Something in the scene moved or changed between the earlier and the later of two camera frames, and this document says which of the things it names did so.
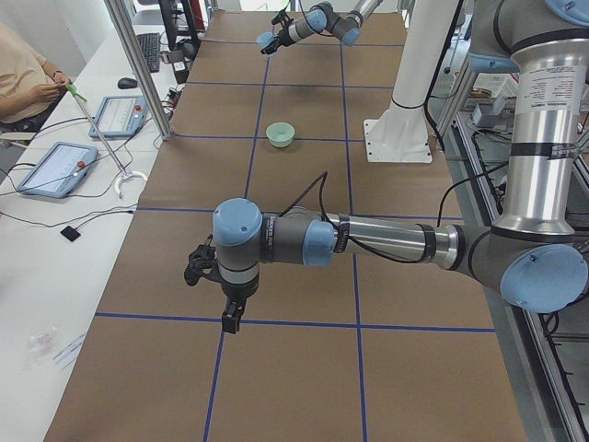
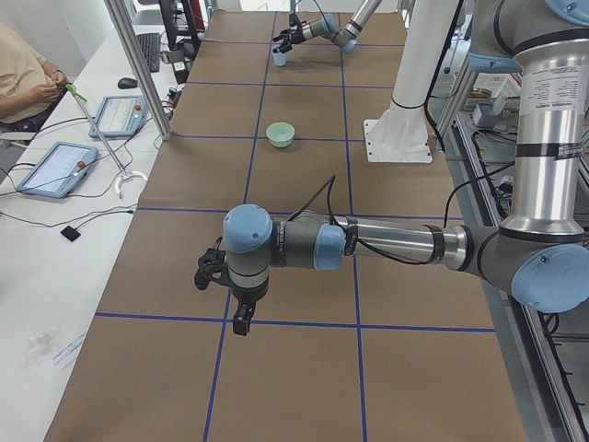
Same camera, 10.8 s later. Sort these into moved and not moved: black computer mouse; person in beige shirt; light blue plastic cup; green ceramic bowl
Moved: light blue plastic cup
Not moved: black computer mouse; person in beige shirt; green ceramic bowl
